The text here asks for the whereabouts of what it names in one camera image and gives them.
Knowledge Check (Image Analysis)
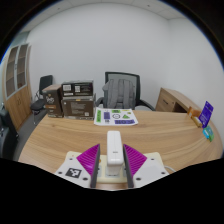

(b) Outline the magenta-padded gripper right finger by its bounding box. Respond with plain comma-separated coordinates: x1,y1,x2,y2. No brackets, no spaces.
122,143,170,189

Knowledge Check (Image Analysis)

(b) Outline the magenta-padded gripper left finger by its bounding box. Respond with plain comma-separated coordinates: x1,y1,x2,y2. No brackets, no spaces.
54,143,101,188

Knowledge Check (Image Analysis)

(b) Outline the white charger block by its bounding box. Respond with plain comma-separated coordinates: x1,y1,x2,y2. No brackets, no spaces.
106,130,125,178

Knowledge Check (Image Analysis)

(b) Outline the cream power strip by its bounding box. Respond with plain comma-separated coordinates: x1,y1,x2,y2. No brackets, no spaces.
95,153,130,184

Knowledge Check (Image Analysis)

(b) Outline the white printed sticker sheet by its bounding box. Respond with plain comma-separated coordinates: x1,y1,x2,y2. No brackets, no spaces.
93,108,139,127

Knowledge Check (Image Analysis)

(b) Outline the tan flat box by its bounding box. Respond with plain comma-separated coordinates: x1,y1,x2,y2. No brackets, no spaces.
190,114,204,129

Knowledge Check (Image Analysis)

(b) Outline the brown tall cardboard box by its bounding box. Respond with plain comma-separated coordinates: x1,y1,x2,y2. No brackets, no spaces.
41,84,64,119

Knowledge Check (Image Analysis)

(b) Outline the green pack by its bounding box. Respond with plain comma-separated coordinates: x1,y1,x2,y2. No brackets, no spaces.
205,126,216,143

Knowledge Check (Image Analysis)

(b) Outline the orange-brown box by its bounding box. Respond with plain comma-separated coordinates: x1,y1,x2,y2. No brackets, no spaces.
187,106,202,118

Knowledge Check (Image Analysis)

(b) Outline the wooden side desk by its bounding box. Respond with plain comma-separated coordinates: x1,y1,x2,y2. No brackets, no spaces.
155,87,203,114

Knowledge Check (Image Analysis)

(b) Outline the black padded chair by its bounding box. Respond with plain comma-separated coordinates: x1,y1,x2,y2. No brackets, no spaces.
0,106,20,160

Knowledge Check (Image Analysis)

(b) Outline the purple standing pouch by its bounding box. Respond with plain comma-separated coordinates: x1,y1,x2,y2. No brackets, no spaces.
198,100,215,129

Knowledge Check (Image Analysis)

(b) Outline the small dark printed box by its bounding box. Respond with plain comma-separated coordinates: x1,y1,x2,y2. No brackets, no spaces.
60,80,95,98

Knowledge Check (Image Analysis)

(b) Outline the black mesh office chair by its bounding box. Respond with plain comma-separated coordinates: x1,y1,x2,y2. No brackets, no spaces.
95,71,156,112

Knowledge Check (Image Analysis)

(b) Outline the grey backpack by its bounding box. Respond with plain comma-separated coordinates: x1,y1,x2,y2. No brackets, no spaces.
102,78,137,111

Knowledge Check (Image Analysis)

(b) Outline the black visitor chair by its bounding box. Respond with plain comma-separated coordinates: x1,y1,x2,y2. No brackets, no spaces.
30,74,54,126

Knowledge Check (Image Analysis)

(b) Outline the wooden cabinet with glass doors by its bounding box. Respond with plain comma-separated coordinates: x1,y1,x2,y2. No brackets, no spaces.
1,43,33,132

